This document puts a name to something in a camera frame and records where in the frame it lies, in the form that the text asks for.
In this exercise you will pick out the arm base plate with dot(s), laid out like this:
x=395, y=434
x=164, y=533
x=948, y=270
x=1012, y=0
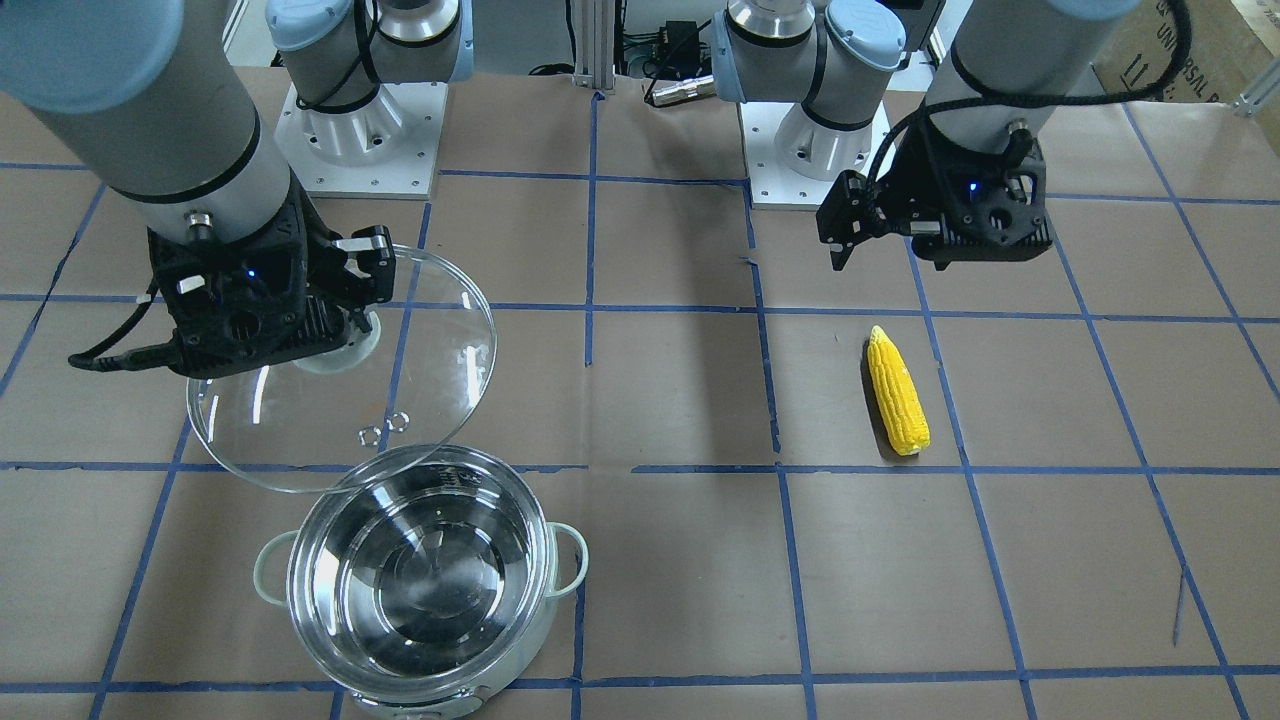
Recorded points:
x=792, y=162
x=386, y=150

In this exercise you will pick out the cardboard box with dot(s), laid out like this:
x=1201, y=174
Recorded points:
x=1233, y=42

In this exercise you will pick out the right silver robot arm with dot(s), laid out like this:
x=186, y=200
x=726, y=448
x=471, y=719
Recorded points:
x=144, y=95

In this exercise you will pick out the yellow corn cob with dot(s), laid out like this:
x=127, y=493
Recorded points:
x=901, y=411

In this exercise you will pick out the pale green steel pot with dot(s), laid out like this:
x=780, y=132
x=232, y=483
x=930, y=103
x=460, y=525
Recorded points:
x=426, y=582

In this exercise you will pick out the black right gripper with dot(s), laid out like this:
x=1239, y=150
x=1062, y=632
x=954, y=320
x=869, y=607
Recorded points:
x=322, y=262

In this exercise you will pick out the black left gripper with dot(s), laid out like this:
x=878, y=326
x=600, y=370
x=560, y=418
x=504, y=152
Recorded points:
x=903, y=203

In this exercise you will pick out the clear glass pot lid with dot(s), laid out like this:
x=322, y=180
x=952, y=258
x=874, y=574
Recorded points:
x=390, y=397

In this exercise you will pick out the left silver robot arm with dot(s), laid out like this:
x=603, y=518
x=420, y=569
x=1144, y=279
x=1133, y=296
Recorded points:
x=1011, y=64

